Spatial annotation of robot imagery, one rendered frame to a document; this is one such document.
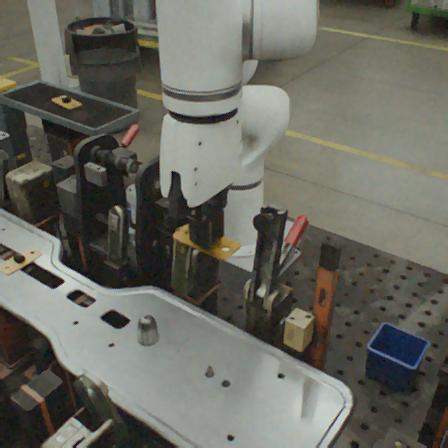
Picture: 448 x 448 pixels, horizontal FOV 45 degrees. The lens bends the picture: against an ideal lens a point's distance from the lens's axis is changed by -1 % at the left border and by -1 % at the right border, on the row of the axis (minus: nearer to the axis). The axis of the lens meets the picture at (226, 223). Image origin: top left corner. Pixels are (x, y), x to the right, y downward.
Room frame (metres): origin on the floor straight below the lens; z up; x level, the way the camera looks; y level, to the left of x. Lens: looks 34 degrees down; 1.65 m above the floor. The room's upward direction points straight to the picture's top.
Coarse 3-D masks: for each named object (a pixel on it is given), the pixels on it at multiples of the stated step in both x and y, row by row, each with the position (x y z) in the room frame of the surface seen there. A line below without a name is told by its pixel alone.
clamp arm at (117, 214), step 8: (112, 208) 0.86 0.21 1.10; (120, 208) 0.85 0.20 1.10; (112, 216) 0.85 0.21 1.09; (120, 216) 0.84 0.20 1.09; (128, 216) 0.85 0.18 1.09; (112, 224) 0.84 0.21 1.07; (120, 224) 0.84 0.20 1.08; (128, 224) 0.85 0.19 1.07; (112, 232) 0.85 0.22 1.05; (120, 232) 0.84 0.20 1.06; (128, 232) 0.85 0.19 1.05; (112, 240) 0.84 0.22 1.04; (120, 240) 0.83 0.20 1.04; (128, 240) 0.85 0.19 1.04; (112, 248) 0.84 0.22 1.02; (120, 248) 0.83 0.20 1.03; (112, 256) 0.83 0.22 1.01; (120, 256) 0.83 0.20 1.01; (120, 264) 0.82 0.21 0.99
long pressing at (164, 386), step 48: (0, 240) 0.89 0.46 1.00; (48, 240) 0.89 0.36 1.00; (0, 288) 0.74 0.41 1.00; (48, 288) 0.74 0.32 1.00; (96, 288) 0.74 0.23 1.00; (144, 288) 0.74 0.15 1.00; (48, 336) 0.63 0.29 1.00; (96, 336) 0.63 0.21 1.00; (192, 336) 0.63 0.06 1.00; (240, 336) 0.62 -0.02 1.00; (144, 384) 0.53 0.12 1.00; (192, 384) 0.53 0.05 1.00; (240, 384) 0.53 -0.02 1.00; (288, 384) 0.53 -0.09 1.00; (336, 384) 0.53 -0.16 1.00; (192, 432) 0.45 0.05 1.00; (240, 432) 0.45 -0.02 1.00; (288, 432) 0.45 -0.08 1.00; (336, 432) 0.45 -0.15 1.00
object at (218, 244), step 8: (176, 232) 0.56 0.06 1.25; (184, 232) 0.57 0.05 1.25; (184, 240) 0.55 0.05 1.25; (216, 240) 0.55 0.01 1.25; (224, 240) 0.55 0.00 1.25; (232, 240) 0.55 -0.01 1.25; (200, 248) 0.53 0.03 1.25; (208, 248) 0.53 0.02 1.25; (216, 248) 0.53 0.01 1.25; (232, 248) 0.53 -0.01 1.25; (216, 256) 0.52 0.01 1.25; (224, 256) 0.51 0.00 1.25
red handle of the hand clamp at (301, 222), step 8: (304, 216) 0.76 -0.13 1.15; (296, 224) 0.74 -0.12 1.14; (304, 224) 0.74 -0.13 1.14; (288, 232) 0.74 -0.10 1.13; (296, 232) 0.73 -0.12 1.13; (288, 240) 0.72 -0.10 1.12; (296, 240) 0.72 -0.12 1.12; (288, 248) 0.71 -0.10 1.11; (288, 256) 0.71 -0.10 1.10; (280, 264) 0.69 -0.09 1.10; (264, 288) 0.66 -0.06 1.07
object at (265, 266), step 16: (272, 208) 0.68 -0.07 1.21; (256, 224) 0.65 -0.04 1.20; (272, 224) 0.67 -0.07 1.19; (256, 240) 0.67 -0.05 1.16; (272, 240) 0.67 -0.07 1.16; (256, 256) 0.67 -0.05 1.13; (272, 256) 0.65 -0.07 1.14; (256, 272) 0.67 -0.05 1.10; (272, 272) 0.65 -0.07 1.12; (256, 288) 0.67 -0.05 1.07; (272, 288) 0.65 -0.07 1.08
